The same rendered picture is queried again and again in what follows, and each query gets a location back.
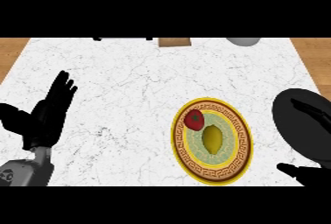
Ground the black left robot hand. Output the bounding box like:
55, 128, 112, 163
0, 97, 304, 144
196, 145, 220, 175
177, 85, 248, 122
0, 70, 78, 151

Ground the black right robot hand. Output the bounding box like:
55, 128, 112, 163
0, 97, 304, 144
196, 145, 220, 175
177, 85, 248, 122
275, 98, 331, 187

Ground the dark grey pan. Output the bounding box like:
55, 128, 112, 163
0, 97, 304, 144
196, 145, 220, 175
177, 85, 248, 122
272, 88, 331, 170

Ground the yellow patterned plate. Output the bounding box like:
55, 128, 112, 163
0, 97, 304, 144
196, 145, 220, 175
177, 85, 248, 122
170, 96, 254, 186

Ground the yellow lemon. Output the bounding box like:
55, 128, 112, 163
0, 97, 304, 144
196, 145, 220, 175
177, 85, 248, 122
201, 124, 224, 155

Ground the red tomato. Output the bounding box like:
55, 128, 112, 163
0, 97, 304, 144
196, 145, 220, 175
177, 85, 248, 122
183, 109, 205, 131

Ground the brown wooden block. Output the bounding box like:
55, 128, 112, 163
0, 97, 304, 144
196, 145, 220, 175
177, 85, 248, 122
158, 38, 192, 48

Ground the grey round object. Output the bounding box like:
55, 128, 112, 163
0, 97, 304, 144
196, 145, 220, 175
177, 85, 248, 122
224, 38, 263, 47

